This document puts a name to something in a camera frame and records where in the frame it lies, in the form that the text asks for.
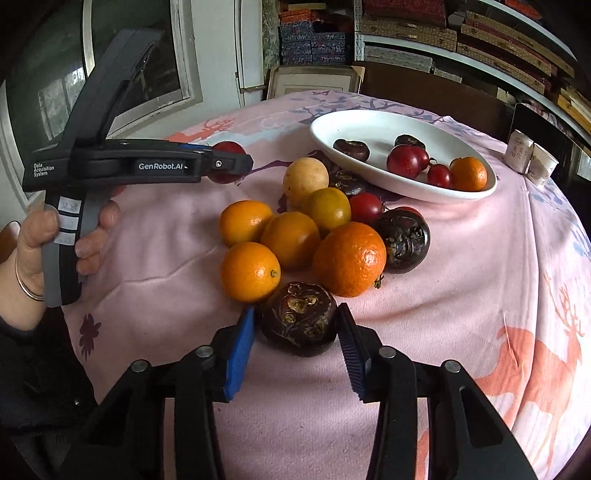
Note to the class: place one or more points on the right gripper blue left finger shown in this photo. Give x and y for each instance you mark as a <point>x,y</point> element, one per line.
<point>124,438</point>

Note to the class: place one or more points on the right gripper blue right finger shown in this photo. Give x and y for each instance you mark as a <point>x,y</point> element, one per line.
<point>468,439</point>

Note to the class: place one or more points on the large wrinkled dark fruit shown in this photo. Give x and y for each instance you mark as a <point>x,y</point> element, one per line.
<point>297,318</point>

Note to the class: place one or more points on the dark purple fruit back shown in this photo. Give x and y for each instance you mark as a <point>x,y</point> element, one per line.
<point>407,238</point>

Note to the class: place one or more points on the large mandarin orange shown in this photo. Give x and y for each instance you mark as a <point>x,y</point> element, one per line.
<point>350,260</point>

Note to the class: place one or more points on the pale yellow round fruit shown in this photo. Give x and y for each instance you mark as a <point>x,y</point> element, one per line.
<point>303,177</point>

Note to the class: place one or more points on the yellow-green orange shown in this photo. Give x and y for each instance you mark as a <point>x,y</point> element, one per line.
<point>329,208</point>

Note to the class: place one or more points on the red tomato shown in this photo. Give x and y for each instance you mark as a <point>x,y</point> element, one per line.
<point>439,175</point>
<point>423,157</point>
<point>365,208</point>

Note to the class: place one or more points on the person's left hand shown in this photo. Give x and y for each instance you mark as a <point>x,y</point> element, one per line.
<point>22,281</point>

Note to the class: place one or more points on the framed picture leaning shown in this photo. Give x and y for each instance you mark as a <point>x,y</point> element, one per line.
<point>292,79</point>

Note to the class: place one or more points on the stack of blue patterned boxes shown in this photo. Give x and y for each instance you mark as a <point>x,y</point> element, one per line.
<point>315,37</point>

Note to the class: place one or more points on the dark plum in plate front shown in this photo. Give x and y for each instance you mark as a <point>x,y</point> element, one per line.
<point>355,149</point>

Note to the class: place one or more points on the dark plum in plate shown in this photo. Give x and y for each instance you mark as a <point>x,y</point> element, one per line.
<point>409,141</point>
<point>355,149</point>

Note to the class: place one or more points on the white paper cup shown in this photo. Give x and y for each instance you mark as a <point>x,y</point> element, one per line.
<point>541,166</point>

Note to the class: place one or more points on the red plum in plate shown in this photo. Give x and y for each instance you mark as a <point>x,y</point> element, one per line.
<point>403,161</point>

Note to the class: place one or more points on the pink drink can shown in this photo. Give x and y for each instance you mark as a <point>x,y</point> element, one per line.
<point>519,152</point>

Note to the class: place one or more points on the white oval plate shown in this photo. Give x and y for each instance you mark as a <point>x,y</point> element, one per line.
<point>379,130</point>

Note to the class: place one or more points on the dark plum in plate back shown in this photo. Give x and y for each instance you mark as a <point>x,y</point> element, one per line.
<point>409,141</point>

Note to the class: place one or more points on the dark cabinet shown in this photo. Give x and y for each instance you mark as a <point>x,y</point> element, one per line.
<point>472,107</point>

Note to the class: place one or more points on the metal storage shelf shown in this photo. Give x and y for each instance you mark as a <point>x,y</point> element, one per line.
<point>494,45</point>

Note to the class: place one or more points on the window with frame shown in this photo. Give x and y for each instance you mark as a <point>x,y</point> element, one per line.
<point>43,86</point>

